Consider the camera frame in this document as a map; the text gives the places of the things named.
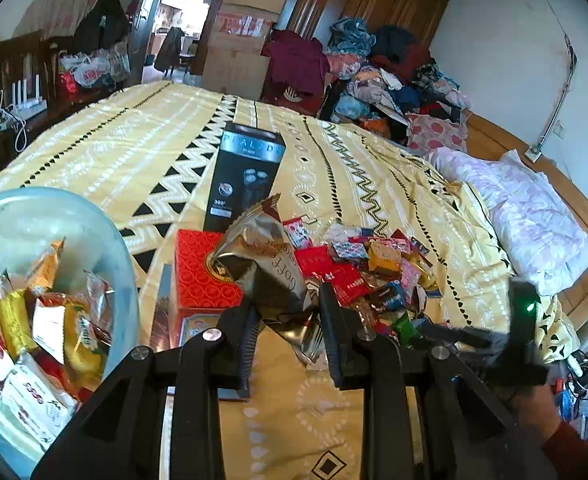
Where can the pink floral pillow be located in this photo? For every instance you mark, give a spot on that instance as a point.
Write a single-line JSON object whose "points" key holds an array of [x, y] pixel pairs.
{"points": [[436, 135]]}

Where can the tall black product box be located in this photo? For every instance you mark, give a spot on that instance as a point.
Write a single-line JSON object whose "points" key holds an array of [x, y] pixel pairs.
{"points": [[244, 175]]}

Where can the dark chair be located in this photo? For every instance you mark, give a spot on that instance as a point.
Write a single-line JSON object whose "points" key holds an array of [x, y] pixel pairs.
{"points": [[171, 50]]}

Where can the dark wooden desk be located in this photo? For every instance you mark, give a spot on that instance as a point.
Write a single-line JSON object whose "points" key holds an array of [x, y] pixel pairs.
{"points": [[49, 60]]}

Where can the white router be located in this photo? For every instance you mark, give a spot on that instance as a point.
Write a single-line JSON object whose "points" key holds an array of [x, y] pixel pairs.
{"points": [[24, 105]]}

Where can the plain cardboard box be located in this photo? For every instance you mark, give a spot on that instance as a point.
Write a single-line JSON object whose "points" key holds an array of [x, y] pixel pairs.
{"points": [[234, 72]]}

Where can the black bag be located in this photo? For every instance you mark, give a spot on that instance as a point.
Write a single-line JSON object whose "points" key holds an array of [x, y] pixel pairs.
{"points": [[104, 25]]}

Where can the plastic shopping bags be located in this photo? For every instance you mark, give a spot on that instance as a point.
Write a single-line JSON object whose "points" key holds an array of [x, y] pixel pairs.
{"points": [[91, 72]]}

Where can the heap of snack packets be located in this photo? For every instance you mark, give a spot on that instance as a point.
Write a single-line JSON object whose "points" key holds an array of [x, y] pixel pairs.
{"points": [[34, 330]]}

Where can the person's right forearm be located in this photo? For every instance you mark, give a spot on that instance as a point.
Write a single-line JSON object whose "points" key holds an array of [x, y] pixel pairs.
{"points": [[569, 445]]}

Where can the pink striped arched cloth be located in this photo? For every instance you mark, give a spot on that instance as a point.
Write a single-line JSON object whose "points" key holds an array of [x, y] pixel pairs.
{"points": [[49, 5]]}

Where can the spread of mixed snacks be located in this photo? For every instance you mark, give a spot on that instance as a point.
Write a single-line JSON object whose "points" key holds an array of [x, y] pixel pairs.
{"points": [[374, 265]]}

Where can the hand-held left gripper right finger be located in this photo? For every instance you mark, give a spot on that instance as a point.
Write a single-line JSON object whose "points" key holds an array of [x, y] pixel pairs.
{"points": [[332, 332]]}

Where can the maroon cloth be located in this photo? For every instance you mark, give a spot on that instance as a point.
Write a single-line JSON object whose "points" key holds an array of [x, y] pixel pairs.
{"points": [[294, 65]]}

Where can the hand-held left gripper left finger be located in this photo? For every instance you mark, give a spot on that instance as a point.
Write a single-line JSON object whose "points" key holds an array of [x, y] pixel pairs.
{"points": [[246, 355]]}

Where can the clear glass bowl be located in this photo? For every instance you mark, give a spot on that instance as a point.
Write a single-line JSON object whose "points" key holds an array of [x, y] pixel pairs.
{"points": [[24, 220]]}

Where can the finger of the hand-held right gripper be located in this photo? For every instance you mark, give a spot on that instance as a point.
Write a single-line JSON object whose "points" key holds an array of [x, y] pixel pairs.
{"points": [[454, 335]]}

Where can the pile of clothes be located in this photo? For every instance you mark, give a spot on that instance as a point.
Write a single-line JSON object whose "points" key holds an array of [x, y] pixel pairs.
{"points": [[399, 70]]}

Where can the red patterned box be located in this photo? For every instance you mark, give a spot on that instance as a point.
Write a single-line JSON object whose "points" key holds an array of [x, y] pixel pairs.
{"points": [[199, 270]]}

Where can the brown foil packet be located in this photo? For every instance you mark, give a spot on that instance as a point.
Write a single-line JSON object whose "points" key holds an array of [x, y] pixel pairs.
{"points": [[274, 265]]}

